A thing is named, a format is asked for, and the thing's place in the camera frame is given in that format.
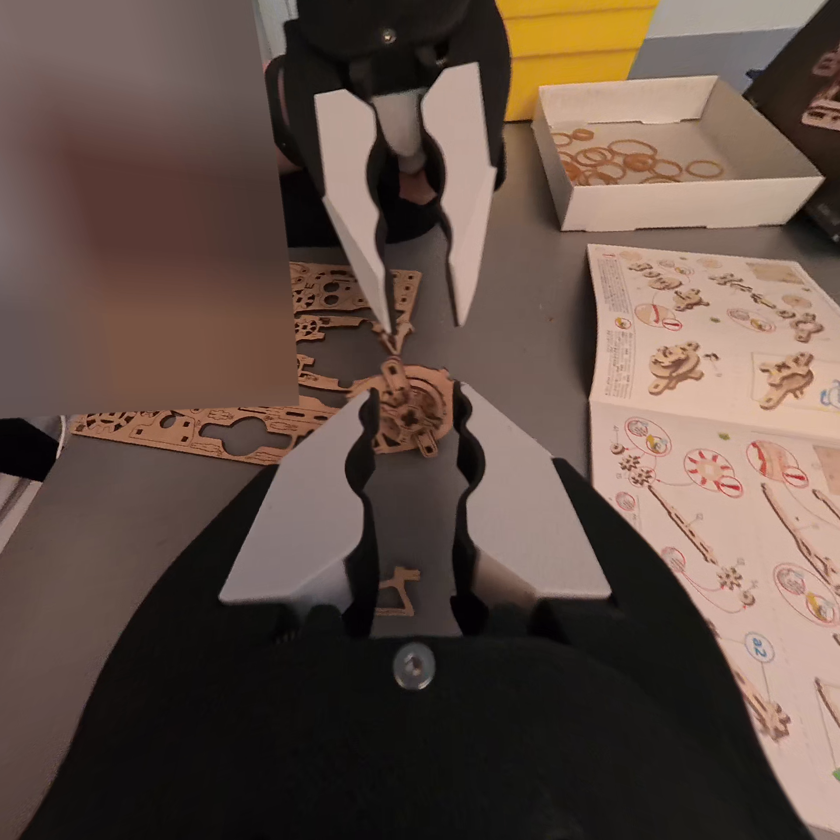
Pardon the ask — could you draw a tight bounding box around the pile of rubber bands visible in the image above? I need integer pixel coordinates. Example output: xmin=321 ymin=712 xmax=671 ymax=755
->
xmin=549 ymin=127 xmax=727 ymax=187

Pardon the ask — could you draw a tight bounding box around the small wooden frame part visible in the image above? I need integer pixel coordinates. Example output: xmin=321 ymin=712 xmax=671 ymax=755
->
xmin=376 ymin=566 xmax=421 ymax=619

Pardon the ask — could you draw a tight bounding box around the person's white shirt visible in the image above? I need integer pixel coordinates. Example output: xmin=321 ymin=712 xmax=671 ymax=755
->
xmin=0 ymin=474 xmax=48 ymax=551

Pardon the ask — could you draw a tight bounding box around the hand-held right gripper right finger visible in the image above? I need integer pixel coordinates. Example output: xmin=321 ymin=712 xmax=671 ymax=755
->
xmin=450 ymin=382 xmax=613 ymax=636

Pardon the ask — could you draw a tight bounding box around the black printed box lid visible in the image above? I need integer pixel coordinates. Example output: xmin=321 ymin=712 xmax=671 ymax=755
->
xmin=745 ymin=0 xmax=840 ymax=142

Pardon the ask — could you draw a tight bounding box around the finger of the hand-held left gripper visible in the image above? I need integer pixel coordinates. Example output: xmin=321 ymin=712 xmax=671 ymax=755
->
xmin=422 ymin=61 xmax=497 ymax=329
xmin=313 ymin=87 xmax=395 ymax=336

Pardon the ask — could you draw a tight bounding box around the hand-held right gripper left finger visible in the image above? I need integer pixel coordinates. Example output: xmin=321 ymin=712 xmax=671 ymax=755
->
xmin=218 ymin=387 xmax=383 ymax=636

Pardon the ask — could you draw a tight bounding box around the laser-cut plywood parts sheet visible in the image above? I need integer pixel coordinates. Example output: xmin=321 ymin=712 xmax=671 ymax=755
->
xmin=69 ymin=261 xmax=423 ymax=468

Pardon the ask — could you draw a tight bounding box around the illustrated instruction booklet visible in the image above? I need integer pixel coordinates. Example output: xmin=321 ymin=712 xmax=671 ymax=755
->
xmin=585 ymin=243 xmax=840 ymax=836

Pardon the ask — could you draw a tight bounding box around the round wooden gear model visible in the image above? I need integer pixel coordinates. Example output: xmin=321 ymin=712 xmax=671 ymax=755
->
xmin=346 ymin=356 xmax=462 ymax=462

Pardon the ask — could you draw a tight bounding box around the white cardboard box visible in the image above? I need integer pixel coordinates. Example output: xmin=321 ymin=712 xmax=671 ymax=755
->
xmin=529 ymin=75 xmax=826 ymax=232

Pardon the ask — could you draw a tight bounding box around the yellow plastic bin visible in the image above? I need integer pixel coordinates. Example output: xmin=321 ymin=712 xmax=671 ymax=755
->
xmin=497 ymin=0 xmax=661 ymax=123

